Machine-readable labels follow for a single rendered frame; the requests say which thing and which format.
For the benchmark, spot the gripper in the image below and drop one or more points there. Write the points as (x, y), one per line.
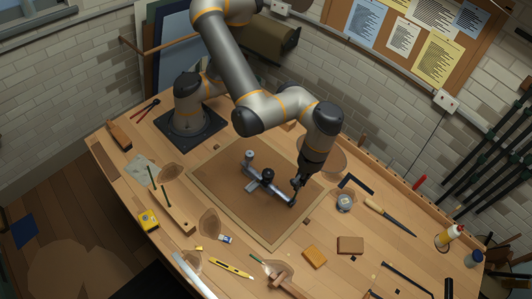
(309, 171)

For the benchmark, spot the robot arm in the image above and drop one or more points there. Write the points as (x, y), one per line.
(220, 45)

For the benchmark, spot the brown cork block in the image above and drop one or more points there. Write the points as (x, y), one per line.
(350, 245)

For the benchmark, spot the short green pencil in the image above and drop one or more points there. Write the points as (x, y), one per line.
(257, 259)

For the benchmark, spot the wooden pencil rack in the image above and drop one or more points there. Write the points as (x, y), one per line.
(176, 216)

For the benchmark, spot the brown wooden sanding block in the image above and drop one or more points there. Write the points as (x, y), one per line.
(119, 135)

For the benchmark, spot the black bar clamp rack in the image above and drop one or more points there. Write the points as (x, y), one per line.
(494, 158)

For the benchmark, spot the black clamp knob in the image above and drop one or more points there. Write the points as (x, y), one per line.
(268, 174)

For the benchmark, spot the black try square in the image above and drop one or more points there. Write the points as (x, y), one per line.
(353, 181)

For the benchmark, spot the brown drawing board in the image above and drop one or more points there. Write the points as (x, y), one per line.
(249, 212)

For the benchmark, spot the orange sanding sponge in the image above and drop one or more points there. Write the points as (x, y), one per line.
(314, 256)

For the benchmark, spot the white and blue eraser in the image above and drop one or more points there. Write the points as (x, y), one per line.
(225, 238)

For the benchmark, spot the wooden marking gauge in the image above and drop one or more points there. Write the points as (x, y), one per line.
(284, 284)

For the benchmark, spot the yellow utility knife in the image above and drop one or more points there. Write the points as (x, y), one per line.
(230, 267)

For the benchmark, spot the small yellow wedge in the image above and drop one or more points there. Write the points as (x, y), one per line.
(199, 248)

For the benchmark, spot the steel ruler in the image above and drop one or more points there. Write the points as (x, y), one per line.
(192, 275)

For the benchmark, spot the black flat bar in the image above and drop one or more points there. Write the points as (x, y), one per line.
(405, 279)

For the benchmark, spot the brown paper roll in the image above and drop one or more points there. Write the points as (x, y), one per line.
(270, 38)

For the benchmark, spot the yellow tape measure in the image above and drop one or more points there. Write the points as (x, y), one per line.
(148, 219)

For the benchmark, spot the yellow glue bottle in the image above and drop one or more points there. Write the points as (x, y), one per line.
(448, 235)

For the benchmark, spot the grey cloth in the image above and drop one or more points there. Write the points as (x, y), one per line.
(140, 170)

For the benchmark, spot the black cylinder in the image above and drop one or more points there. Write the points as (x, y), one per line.
(448, 289)

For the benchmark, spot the cork notice board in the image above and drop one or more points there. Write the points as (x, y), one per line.
(415, 45)

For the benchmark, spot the blue lidded jar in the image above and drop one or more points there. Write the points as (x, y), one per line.
(473, 258)

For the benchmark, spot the leaning sheet boards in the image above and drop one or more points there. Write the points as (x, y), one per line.
(166, 45)

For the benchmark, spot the dark brown wooden strip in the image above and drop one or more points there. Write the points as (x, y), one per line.
(104, 161)

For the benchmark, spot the wooden dowel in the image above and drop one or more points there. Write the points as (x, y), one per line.
(158, 47)

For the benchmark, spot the bin of wood offcuts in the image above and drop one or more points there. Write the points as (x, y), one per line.
(501, 261)

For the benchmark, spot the blue paper sheet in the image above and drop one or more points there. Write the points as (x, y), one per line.
(24, 230)

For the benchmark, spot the window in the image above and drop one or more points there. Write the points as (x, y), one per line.
(29, 12)

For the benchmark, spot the grey cylinder pivot post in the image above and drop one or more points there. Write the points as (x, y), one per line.
(249, 156)

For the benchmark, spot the black square base plate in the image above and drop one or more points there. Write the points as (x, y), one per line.
(210, 128)

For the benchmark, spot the white wall socket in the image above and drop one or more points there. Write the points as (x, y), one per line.
(279, 7)
(446, 101)

